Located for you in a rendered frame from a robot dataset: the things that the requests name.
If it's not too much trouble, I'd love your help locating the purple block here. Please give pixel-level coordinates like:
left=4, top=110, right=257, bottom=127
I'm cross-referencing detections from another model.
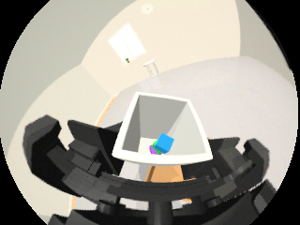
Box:
left=150, top=145, right=158, bottom=155

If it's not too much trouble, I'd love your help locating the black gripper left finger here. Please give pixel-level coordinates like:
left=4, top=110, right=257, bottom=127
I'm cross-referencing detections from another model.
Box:
left=67, top=119, right=125, bottom=176

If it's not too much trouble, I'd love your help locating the small blue block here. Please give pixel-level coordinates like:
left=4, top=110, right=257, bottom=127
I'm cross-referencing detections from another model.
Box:
left=154, top=132, right=173, bottom=154

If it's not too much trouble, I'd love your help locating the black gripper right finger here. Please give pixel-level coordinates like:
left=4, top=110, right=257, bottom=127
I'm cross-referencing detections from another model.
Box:
left=180, top=136, right=240, bottom=180

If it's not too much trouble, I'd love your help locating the orange shallow tray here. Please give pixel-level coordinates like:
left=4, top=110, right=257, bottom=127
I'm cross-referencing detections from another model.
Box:
left=145, top=165, right=184, bottom=183

